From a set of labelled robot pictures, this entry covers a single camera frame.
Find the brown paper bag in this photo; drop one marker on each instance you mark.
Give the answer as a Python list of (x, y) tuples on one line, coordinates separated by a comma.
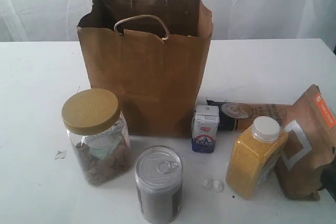
[(151, 54)]

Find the small white blue carton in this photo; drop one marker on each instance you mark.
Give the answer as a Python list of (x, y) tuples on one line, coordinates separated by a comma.
[(204, 128)]

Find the yellow grain bottle white cap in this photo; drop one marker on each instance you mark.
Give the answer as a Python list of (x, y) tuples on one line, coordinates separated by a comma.
[(254, 155)]

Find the nut jar with gold lid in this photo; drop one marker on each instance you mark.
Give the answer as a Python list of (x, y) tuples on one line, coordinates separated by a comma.
[(98, 133)]

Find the spaghetti pasta packet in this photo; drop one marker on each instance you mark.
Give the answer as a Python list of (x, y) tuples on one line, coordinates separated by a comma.
[(240, 116)]

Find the clear plastic scrap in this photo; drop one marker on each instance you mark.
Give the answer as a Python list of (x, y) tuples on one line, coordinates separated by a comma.
[(60, 155)]

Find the brown kraft pouch orange label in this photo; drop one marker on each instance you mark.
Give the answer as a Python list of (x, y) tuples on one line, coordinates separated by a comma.
[(307, 163)]

